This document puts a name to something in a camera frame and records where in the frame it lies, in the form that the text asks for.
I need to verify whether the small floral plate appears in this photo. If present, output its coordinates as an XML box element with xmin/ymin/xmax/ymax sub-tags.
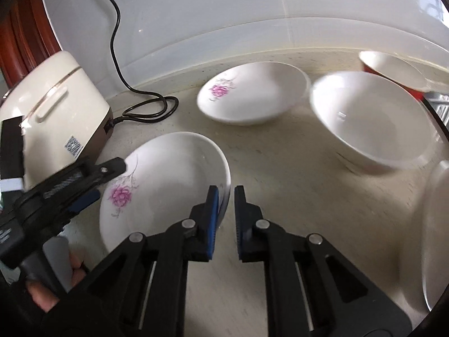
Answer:
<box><xmin>196</xmin><ymin>62</ymin><xmax>311</xmax><ymax>126</ymax></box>
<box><xmin>99</xmin><ymin>132</ymin><xmax>231</xmax><ymax>252</ymax></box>

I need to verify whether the black gas stove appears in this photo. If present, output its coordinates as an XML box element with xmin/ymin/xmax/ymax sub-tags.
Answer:
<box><xmin>422</xmin><ymin>91</ymin><xmax>449</xmax><ymax>139</ymax></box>

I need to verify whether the person's left hand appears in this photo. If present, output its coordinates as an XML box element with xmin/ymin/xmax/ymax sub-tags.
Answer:
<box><xmin>26</xmin><ymin>252</ymin><xmax>86</xmax><ymax>313</ymax></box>

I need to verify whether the large green-rimmed white bowl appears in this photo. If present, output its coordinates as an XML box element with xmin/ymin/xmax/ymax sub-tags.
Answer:
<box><xmin>422</xmin><ymin>161</ymin><xmax>448</xmax><ymax>309</ymax></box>

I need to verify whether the black power cable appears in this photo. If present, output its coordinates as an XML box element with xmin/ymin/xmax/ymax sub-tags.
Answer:
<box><xmin>90</xmin><ymin>0</ymin><xmax>180</xmax><ymax>127</ymax></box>

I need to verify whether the white floral bowl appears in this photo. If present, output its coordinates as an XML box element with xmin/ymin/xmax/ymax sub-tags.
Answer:
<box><xmin>309</xmin><ymin>71</ymin><xmax>436</xmax><ymax>175</ymax></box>

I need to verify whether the red banded white bowl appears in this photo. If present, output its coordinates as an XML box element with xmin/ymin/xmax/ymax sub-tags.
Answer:
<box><xmin>358</xmin><ymin>50</ymin><xmax>429</xmax><ymax>101</ymax></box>

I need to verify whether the cream rice cooker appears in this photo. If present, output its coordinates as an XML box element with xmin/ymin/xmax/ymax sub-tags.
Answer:
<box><xmin>1</xmin><ymin>51</ymin><xmax>113</xmax><ymax>190</ymax></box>

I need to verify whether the red wooden cabinet frame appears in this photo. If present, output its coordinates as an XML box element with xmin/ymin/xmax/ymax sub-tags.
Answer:
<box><xmin>1</xmin><ymin>0</ymin><xmax>62</xmax><ymax>88</ymax></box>

